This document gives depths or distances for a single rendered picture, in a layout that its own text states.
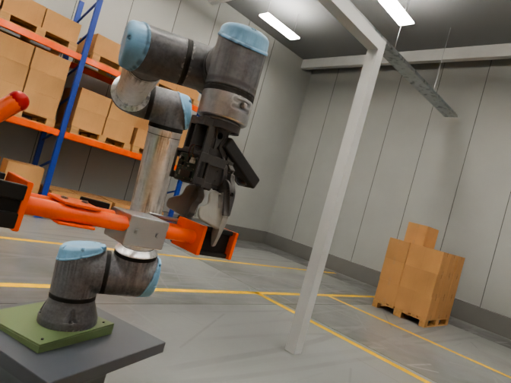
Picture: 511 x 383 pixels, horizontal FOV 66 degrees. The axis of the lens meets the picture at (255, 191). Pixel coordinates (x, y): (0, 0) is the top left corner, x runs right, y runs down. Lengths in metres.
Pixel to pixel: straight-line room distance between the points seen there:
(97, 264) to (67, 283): 0.11
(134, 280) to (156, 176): 0.37
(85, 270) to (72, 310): 0.14
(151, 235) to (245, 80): 0.29
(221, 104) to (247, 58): 0.09
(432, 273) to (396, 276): 0.65
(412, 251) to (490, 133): 4.11
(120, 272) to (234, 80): 0.93
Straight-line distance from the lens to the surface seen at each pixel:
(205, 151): 0.67
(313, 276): 3.98
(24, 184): 0.53
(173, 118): 1.34
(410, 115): 11.60
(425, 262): 7.70
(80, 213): 0.56
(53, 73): 7.99
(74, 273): 1.44
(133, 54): 0.78
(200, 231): 0.66
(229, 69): 0.68
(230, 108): 0.67
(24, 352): 1.40
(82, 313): 1.48
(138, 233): 0.60
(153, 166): 1.35
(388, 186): 11.24
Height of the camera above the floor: 1.36
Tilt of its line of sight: 1 degrees up
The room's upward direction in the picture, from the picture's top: 16 degrees clockwise
